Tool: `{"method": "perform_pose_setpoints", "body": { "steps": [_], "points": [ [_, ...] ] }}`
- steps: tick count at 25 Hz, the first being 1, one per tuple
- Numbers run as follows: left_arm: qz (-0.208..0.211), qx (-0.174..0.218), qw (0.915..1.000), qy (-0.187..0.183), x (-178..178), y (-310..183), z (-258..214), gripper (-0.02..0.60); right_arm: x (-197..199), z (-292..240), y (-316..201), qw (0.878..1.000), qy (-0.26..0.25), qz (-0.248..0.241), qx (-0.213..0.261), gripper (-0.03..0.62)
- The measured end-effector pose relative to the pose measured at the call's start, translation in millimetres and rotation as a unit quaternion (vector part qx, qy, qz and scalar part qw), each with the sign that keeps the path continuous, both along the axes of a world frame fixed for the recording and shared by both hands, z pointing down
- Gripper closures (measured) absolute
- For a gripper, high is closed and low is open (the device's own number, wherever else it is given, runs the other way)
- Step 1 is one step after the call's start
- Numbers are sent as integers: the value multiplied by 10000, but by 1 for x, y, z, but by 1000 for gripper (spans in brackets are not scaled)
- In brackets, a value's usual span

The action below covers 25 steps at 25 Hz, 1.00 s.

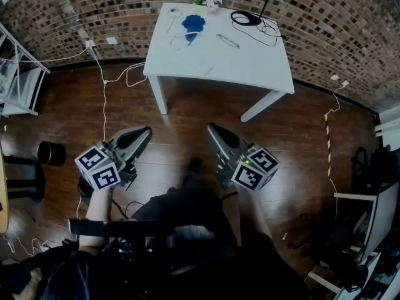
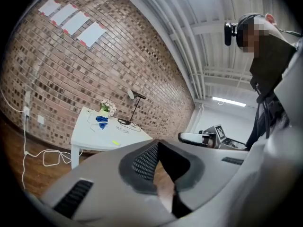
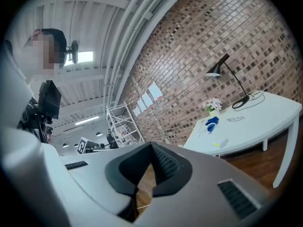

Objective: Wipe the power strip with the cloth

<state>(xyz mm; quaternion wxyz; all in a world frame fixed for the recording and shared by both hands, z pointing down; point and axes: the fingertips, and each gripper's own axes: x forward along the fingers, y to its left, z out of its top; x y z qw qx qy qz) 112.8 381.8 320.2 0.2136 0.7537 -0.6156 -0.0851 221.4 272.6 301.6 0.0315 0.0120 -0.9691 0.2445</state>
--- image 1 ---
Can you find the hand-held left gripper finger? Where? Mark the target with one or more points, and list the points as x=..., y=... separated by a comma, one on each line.
x=140, y=147
x=131, y=129

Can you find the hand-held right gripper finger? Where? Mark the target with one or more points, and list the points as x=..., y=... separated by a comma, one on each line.
x=229, y=133
x=218, y=150

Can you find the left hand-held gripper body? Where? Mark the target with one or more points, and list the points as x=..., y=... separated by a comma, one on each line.
x=98, y=167

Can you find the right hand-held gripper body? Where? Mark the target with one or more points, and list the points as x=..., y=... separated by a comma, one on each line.
x=253, y=170

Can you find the white power strip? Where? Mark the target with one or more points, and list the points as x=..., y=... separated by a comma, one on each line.
x=204, y=70

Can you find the blue cloth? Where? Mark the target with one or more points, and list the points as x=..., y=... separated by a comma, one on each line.
x=193, y=23

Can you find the person's right forearm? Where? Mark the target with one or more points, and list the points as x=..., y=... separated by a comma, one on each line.
x=254, y=214

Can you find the person's left forearm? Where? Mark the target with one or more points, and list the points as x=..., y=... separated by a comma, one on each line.
x=98, y=208

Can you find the black stool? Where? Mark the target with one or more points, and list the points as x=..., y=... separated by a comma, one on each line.
x=25, y=177

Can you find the yellow black striped tape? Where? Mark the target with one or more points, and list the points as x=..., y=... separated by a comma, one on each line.
x=328, y=145

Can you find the person's body in black clothing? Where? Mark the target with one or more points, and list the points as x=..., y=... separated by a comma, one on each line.
x=193, y=230

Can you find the thin-framed eyeglasses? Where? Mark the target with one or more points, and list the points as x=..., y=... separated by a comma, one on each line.
x=228, y=40

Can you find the white metal shelf rack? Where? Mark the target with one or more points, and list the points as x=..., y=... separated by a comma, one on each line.
x=22, y=83

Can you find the black desk lamp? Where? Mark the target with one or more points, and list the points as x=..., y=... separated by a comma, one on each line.
x=250, y=20

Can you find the black office chair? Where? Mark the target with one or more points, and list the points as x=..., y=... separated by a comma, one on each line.
x=378, y=167

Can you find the white office desk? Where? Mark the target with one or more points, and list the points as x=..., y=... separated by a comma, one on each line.
x=384, y=211

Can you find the white wall socket plate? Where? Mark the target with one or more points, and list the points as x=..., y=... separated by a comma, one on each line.
x=111, y=40
x=334, y=77

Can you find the white wall charger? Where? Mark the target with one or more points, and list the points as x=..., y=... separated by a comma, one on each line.
x=344, y=83
x=90, y=44

